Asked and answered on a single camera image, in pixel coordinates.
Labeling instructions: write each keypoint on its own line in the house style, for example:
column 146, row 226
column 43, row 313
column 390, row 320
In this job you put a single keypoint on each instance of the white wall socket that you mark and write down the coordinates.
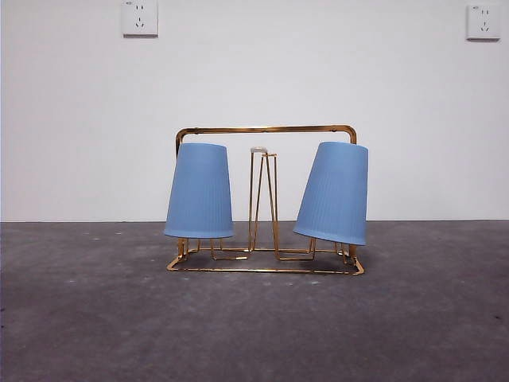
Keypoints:
column 483, row 22
column 139, row 18

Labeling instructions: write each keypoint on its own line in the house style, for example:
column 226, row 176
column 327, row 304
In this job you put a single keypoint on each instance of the blue ribbed plastic cup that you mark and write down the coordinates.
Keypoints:
column 199, row 195
column 338, row 191

